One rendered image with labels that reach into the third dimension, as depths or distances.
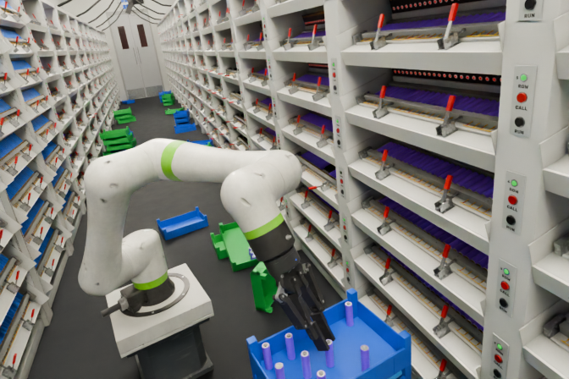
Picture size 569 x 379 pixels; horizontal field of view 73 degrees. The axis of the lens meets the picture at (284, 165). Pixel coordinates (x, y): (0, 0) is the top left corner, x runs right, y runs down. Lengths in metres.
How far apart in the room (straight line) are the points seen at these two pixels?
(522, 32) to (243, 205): 0.58
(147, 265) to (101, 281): 0.17
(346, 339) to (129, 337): 0.72
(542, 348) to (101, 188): 1.04
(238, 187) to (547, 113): 0.56
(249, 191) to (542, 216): 0.54
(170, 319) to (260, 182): 0.76
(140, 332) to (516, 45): 1.27
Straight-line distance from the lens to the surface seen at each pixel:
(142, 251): 1.41
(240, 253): 2.25
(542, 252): 0.88
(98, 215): 1.14
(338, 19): 1.29
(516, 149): 0.81
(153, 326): 1.42
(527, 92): 0.78
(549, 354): 0.98
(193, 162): 1.03
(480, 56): 0.84
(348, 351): 1.00
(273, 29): 1.94
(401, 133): 1.07
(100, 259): 1.27
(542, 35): 0.76
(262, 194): 0.78
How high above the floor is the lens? 1.19
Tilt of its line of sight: 19 degrees down
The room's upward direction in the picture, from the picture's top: 7 degrees counter-clockwise
